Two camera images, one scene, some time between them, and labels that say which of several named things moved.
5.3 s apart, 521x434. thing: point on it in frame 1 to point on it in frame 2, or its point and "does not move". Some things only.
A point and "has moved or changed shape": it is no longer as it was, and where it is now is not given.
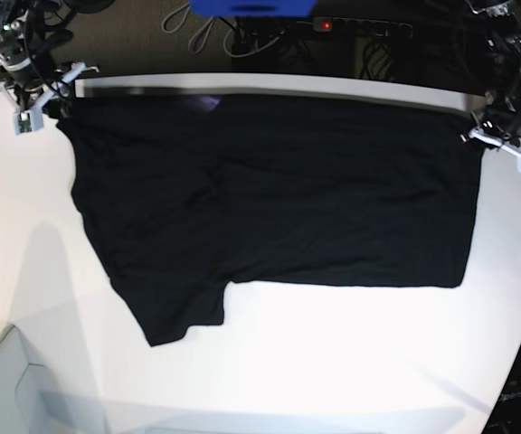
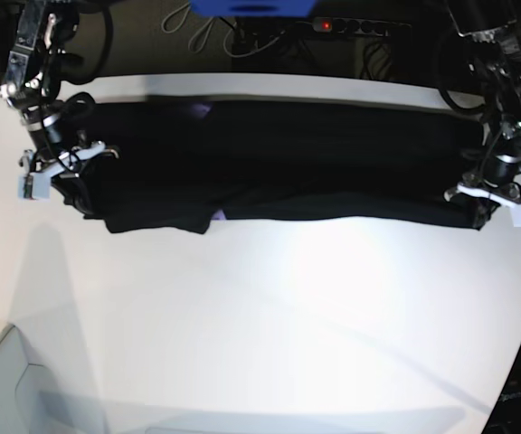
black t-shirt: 184,195 has moved or changed shape
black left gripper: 26,80 to 44,124
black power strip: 362,27 does not move
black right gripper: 510,116 to 501,170
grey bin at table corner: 10,395 does not move
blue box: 253,8 does not move
